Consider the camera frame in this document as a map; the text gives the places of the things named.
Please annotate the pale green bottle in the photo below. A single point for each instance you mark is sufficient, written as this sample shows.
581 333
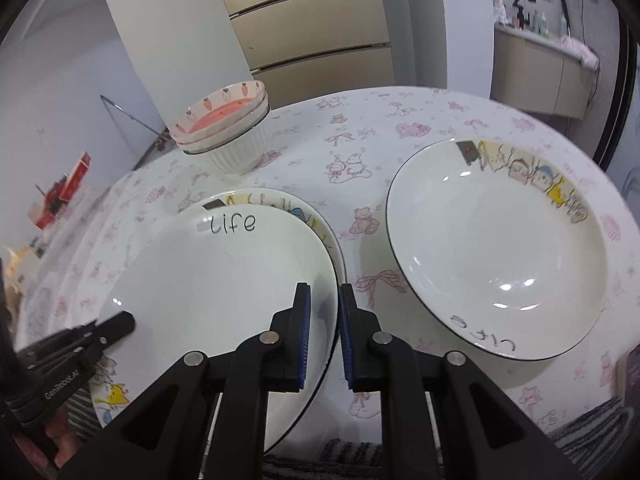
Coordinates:
540 22

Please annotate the pink towel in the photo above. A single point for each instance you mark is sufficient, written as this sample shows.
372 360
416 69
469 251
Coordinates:
580 50

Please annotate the small brown hanging object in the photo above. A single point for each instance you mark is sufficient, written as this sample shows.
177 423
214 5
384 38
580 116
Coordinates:
162 140

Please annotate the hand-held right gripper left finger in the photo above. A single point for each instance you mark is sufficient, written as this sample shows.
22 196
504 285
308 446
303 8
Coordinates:
302 340

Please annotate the red cardboard box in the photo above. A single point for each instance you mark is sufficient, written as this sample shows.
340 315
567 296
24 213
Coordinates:
62 190

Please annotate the black door frame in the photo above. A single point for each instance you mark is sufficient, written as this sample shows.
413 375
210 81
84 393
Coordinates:
620 100

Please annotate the beige sink cabinet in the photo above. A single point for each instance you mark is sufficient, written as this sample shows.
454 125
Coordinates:
540 75

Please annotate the person's left hand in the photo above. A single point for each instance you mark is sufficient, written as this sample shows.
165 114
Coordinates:
62 440

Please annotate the black faucet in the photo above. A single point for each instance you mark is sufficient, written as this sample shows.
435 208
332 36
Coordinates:
524 7

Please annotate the white cartoon print plate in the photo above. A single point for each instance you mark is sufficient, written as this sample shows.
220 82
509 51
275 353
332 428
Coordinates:
490 240
210 285
320 232

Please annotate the clear bottle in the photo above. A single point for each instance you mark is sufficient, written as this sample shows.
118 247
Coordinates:
563 24

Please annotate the dark brown object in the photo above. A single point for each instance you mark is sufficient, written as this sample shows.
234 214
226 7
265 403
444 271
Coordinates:
627 372

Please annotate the white ribbed black-rimmed bowl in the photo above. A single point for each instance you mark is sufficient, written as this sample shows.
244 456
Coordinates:
235 157

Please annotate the metal folding frame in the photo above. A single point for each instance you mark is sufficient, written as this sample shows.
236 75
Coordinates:
132 115

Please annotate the pink strawberry bunny bowl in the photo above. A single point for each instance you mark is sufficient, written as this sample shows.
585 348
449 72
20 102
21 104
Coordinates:
220 110
235 133

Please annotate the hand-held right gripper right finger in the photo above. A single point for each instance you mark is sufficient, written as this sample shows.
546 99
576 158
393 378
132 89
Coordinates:
345 355

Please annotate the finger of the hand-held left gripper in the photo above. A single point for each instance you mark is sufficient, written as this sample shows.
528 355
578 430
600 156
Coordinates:
60 360
120 324

